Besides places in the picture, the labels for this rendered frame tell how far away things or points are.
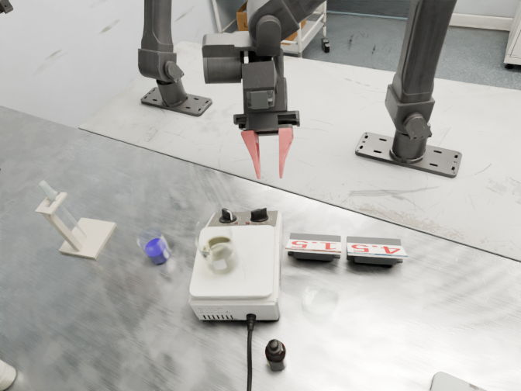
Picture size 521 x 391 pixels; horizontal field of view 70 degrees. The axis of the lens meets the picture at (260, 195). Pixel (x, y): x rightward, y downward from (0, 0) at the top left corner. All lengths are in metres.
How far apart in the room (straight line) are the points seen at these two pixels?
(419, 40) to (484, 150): 0.32
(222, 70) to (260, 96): 0.12
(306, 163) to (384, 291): 0.32
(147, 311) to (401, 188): 0.51
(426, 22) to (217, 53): 0.31
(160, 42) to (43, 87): 1.14
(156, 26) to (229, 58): 0.37
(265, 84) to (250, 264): 0.25
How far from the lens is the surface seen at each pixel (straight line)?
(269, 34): 0.56
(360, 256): 0.62
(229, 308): 0.56
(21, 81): 1.95
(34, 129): 1.17
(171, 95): 1.00
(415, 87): 0.69
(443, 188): 0.78
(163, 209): 0.77
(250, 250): 0.56
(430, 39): 0.65
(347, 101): 0.96
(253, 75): 0.51
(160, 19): 0.95
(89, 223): 0.81
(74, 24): 2.09
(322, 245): 0.63
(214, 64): 0.60
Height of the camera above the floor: 1.45
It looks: 48 degrees down
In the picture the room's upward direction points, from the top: 10 degrees counter-clockwise
